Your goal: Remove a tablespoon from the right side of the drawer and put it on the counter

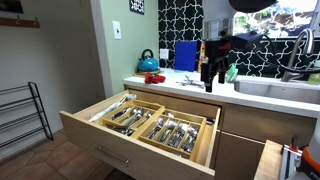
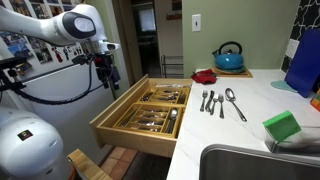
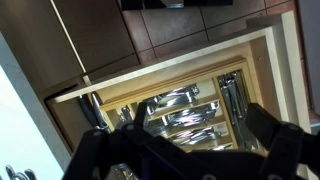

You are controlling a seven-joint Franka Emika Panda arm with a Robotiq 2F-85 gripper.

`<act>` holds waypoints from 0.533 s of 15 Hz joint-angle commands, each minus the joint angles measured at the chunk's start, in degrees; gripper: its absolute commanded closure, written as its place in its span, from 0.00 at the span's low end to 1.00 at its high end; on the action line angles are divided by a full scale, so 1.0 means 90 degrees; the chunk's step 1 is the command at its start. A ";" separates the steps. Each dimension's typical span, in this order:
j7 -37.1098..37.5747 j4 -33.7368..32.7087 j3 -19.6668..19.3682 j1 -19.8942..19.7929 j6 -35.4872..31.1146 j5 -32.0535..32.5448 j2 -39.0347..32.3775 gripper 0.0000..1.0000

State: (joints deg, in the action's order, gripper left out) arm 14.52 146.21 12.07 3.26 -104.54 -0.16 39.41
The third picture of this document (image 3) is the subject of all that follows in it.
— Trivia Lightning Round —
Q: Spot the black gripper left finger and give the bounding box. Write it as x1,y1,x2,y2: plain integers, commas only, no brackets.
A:
62,102,188,180

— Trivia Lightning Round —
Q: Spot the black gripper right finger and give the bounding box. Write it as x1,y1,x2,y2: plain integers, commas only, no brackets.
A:
247,102,320,180

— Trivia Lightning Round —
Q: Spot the light wooden drawer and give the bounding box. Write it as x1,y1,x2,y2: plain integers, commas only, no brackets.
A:
44,10,314,180

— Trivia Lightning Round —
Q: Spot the wavy edged steel blade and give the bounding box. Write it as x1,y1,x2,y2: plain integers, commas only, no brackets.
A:
108,162,139,180

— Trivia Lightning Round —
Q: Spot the steel table knives pile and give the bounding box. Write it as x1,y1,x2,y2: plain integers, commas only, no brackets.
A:
218,70,259,151

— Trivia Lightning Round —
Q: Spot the steel teaspoon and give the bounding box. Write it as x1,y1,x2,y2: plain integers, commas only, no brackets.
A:
4,164,18,180

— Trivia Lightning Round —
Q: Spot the dark brown cabinet door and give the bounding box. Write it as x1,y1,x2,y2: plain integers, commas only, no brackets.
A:
53,0,141,73
0,0,88,98

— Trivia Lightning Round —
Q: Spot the black glossy appliance panel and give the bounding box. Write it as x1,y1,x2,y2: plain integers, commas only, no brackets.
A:
120,0,234,12

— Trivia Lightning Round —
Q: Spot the steel handled knife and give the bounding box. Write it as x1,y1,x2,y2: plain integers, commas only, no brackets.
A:
90,91,112,132

